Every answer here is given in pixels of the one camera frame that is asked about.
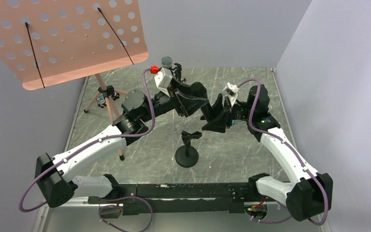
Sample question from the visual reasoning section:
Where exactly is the black shock mount tripod stand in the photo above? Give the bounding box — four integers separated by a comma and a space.
170, 63, 186, 83

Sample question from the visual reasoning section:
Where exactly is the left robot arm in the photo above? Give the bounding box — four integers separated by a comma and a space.
35, 81, 209, 208

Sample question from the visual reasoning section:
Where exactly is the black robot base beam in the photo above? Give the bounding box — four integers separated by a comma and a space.
88, 182, 264, 216

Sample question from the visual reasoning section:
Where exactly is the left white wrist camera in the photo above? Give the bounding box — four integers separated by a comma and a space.
150, 65, 173, 96

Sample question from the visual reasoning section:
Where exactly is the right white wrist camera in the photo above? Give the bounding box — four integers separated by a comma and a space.
222, 82, 239, 107

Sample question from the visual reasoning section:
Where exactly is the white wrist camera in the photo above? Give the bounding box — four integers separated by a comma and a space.
222, 82, 239, 107
150, 65, 173, 96

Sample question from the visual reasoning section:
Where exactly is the black microphone silver grille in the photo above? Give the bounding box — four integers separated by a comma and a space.
161, 56, 173, 70

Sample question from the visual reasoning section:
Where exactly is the pink perforated music stand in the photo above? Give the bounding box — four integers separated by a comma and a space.
0, 0, 149, 90

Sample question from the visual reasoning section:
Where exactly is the black round-base mic stand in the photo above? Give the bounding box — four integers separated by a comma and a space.
174, 131, 202, 168

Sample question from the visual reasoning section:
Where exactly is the black microphone orange end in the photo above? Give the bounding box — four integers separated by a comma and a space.
191, 82, 214, 124

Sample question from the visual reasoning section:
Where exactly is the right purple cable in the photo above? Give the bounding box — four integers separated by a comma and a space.
236, 78, 329, 227

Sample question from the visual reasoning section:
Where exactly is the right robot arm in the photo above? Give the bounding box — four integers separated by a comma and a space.
197, 84, 333, 226

